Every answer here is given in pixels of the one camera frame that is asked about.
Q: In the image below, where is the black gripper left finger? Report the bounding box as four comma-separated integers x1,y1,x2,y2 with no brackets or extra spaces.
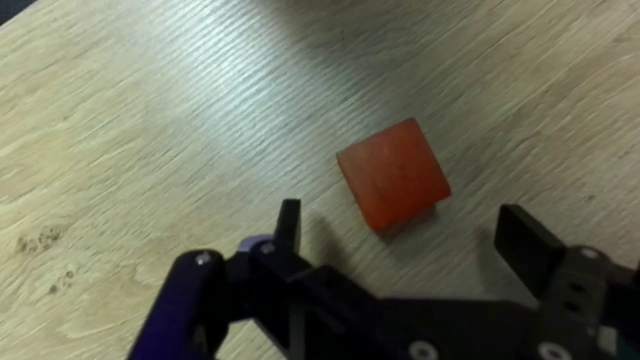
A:
247,196,316,281

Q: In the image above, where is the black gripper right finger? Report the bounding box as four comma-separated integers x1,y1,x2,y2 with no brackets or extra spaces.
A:
493,202,640,328

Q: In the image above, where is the orange cube block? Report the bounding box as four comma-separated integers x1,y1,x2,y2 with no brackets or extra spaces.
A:
334,115,454,236

